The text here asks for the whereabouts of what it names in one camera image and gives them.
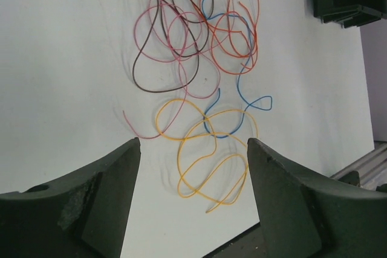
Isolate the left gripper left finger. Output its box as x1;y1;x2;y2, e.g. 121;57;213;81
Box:
1;138;141;257

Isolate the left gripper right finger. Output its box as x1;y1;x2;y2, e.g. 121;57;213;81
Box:
210;138;386;257

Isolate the pink wire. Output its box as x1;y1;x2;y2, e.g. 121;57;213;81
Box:
122;0;236;140

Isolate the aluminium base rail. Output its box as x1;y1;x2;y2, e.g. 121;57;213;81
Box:
331;141;386;190

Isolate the blue wire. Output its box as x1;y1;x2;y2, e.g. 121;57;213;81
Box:
199;0;273;140

